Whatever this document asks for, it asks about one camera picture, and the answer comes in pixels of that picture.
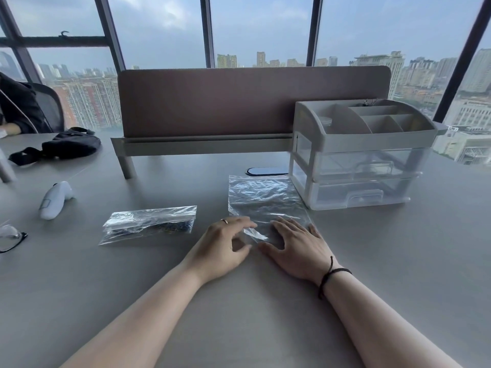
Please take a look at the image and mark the grey mesh office chair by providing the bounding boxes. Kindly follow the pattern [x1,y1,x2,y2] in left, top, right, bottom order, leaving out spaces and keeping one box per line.
[30,82,65,133]

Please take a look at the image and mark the person's left hand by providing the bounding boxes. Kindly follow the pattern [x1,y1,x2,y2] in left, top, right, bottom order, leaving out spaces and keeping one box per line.
[183,216,258,285]

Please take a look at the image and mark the dark window frame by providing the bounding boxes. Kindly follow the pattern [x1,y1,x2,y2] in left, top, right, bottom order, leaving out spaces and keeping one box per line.
[0,0,491,125]

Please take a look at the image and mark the black frame eyeglasses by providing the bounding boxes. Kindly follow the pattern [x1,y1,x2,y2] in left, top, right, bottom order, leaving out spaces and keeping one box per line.
[0,225,28,254]

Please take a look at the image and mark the person's right hand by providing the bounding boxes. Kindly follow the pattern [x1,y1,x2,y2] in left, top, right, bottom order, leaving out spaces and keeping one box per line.
[258,216,339,285]

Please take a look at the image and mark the clear zip bag with contents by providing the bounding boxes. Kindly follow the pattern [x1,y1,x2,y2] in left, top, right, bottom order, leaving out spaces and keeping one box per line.
[98,205,197,246]

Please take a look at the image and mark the brown desk divider panel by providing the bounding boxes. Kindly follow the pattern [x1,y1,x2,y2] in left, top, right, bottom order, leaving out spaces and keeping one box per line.
[110,65,392,179]

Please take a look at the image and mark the clear organizer drawer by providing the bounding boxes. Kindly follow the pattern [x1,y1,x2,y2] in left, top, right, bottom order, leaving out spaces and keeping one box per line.
[290,143,424,183]
[290,173,422,211]

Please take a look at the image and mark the black cable grommet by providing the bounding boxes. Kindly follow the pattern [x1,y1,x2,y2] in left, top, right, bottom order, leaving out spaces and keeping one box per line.
[245,167,291,177]

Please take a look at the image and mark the grey desk organizer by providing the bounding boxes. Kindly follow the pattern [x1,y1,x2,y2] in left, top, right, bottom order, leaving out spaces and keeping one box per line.
[289,98,448,211]

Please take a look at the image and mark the city buildings outside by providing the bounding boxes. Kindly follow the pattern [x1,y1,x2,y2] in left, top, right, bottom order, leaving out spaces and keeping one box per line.
[0,49,491,167]

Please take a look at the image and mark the person's right forearm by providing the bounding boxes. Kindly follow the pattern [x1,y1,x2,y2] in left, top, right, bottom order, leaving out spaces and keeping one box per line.
[320,266,463,368]

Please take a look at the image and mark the person's left forearm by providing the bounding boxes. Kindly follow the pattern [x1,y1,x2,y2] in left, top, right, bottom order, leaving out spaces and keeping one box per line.
[59,263,206,368]

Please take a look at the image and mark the black cord bracelet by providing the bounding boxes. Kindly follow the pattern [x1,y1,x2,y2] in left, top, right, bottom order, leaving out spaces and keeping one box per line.
[318,256,353,300]

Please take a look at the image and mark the black waist bag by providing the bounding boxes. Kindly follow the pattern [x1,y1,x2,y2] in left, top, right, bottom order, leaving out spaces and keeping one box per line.
[8,127,101,167]

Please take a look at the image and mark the white handheld controller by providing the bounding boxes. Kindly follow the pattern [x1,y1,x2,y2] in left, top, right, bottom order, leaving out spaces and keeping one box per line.
[39,181,76,221]

